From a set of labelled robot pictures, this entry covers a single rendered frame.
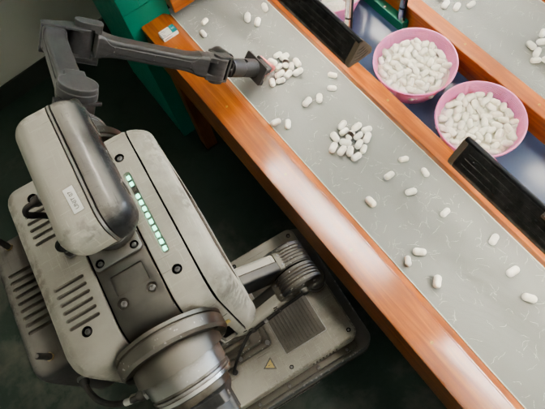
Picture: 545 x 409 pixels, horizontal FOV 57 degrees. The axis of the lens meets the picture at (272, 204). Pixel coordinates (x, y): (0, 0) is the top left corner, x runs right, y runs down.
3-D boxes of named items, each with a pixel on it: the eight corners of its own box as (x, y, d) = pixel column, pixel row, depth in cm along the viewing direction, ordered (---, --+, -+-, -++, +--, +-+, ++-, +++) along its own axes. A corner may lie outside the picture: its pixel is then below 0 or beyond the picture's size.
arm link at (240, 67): (229, 80, 152) (235, 62, 149) (216, 71, 155) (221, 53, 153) (246, 80, 157) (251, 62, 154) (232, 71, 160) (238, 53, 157)
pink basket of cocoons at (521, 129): (472, 187, 152) (481, 174, 143) (411, 129, 162) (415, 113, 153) (536, 138, 156) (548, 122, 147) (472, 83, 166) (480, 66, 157)
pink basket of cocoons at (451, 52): (430, 124, 162) (435, 108, 153) (356, 92, 169) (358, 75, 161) (465, 64, 169) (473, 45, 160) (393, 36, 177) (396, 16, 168)
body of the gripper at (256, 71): (252, 49, 161) (235, 49, 156) (271, 69, 158) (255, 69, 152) (244, 66, 165) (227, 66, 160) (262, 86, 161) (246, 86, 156)
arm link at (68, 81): (32, 47, 129) (35, 8, 124) (87, 56, 136) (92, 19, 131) (53, 135, 99) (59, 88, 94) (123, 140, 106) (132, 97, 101)
